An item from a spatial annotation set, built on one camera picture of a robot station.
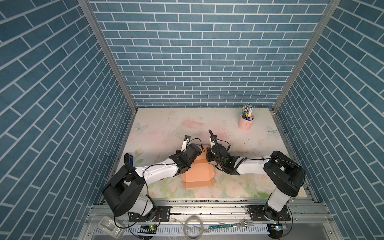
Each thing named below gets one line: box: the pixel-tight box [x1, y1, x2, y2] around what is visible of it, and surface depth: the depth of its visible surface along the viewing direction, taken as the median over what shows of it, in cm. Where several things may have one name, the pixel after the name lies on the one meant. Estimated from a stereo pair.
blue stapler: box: [124, 153, 134, 166], surface depth 91 cm
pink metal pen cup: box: [238, 113, 255, 131], surface depth 104 cm
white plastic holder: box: [98, 216, 126, 240], surface depth 69 cm
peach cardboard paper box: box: [181, 150, 215, 189], surface depth 86 cm
